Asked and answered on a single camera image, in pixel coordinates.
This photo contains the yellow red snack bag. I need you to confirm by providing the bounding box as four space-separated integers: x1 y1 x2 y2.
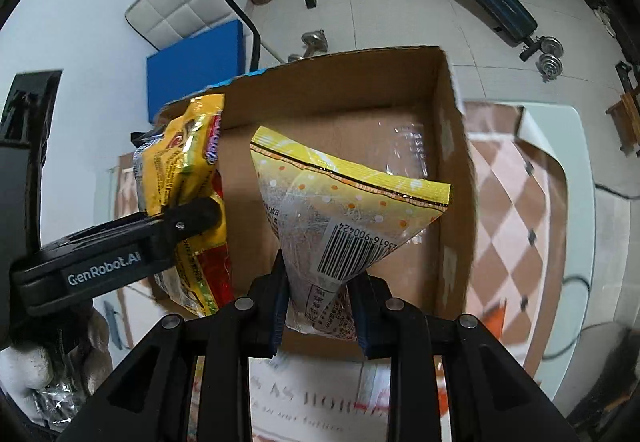
132 93 233 316

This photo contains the yellow dotted bread packet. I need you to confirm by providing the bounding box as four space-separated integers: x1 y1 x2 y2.
250 127 450 340

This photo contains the cardboard box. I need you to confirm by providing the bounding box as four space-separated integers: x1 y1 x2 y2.
136 46 476 360

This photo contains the white gloved hand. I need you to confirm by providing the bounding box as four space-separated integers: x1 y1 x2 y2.
1 310 113 432

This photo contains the patterned table mat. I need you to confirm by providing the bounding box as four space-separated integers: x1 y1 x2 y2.
250 101 567 441

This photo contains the blue mat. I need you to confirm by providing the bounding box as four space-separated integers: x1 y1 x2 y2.
146 20 246 124

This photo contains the white cushioned chair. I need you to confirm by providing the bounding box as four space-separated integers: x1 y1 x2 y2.
125 0 262 72

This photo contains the dumbbell behind box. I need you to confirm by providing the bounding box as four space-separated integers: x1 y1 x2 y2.
288 29 329 63

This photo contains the wooden stool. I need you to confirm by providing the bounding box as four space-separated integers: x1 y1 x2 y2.
605 87 640 156

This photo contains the dumbbell near bench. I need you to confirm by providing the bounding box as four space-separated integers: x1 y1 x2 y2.
536 37 564 82

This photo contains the black cable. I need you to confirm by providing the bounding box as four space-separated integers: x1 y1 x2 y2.
541 183 640 363

